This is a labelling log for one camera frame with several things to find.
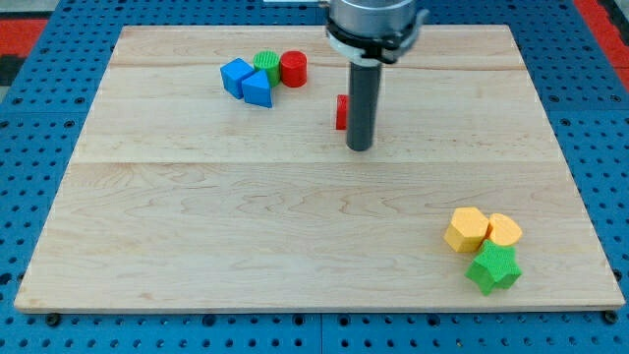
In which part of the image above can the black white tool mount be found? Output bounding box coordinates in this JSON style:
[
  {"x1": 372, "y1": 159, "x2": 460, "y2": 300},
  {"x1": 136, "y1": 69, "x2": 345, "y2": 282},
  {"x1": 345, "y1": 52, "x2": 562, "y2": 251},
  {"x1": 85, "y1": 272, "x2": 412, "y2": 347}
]
[{"x1": 325, "y1": 8, "x2": 429, "y2": 66}]

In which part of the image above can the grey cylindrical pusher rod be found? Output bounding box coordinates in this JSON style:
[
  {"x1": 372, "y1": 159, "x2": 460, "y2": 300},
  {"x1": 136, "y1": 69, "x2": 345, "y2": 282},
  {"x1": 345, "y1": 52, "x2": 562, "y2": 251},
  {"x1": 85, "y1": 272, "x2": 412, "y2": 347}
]
[{"x1": 346, "y1": 63, "x2": 381, "y2": 151}]

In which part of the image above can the red star block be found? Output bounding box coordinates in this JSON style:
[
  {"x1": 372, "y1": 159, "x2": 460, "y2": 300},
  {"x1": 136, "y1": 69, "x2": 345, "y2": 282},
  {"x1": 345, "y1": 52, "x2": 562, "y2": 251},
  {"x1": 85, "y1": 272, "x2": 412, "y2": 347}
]
[{"x1": 335, "y1": 94, "x2": 348, "y2": 131}]

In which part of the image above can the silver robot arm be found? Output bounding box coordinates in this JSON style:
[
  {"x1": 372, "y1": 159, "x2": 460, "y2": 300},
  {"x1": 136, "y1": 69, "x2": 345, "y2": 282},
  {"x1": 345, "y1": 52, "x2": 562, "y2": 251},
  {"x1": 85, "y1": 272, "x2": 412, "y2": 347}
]
[{"x1": 325, "y1": 0, "x2": 429, "y2": 151}]

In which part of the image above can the green star block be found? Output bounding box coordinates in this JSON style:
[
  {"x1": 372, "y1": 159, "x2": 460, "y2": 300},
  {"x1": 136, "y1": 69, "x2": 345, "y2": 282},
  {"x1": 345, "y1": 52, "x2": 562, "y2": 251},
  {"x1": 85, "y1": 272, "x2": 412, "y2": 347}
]
[{"x1": 465, "y1": 240, "x2": 522, "y2": 296}]

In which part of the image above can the red cylinder block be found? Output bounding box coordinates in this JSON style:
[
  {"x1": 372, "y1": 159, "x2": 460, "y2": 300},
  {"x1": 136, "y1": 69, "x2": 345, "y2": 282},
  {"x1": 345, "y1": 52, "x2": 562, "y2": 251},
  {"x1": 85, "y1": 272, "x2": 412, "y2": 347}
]
[{"x1": 280, "y1": 50, "x2": 308, "y2": 88}]

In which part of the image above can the green cylinder block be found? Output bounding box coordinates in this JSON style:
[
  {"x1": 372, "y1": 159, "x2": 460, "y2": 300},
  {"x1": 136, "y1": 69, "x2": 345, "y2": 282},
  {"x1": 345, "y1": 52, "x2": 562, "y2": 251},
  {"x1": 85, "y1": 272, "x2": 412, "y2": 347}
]
[{"x1": 253, "y1": 50, "x2": 281, "y2": 88}]

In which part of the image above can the blue triangle block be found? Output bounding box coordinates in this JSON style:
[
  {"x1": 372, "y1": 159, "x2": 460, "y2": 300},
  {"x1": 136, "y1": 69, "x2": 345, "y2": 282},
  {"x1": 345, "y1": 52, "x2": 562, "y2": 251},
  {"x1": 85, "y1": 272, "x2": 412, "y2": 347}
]
[{"x1": 242, "y1": 70, "x2": 273, "y2": 108}]

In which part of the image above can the blue cube block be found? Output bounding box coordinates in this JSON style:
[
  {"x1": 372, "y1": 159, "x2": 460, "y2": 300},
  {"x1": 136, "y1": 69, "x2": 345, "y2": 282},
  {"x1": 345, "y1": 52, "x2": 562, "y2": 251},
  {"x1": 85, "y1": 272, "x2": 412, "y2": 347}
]
[{"x1": 220, "y1": 58, "x2": 256, "y2": 99}]

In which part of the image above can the wooden board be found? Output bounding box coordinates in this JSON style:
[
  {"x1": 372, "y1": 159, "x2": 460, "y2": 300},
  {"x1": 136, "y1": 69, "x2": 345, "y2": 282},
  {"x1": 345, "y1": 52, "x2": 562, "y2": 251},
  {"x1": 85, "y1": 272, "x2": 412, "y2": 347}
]
[{"x1": 15, "y1": 25, "x2": 625, "y2": 314}]

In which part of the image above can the yellow hexagon block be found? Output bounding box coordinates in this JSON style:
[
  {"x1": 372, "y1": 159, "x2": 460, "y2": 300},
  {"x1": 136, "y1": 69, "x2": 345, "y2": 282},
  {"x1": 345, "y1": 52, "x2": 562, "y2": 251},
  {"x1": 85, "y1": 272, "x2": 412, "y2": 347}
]
[{"x1": 443, "y1": 206, "x2": 488, "y2": 253}]

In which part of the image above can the yellow heart block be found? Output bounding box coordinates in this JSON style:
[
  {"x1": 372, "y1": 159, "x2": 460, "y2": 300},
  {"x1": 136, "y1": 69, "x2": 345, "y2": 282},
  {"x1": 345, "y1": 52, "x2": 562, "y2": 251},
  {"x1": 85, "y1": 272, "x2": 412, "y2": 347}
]
[{"x1": 486, "y1": 213, "x2": 523, "y2": 247}]

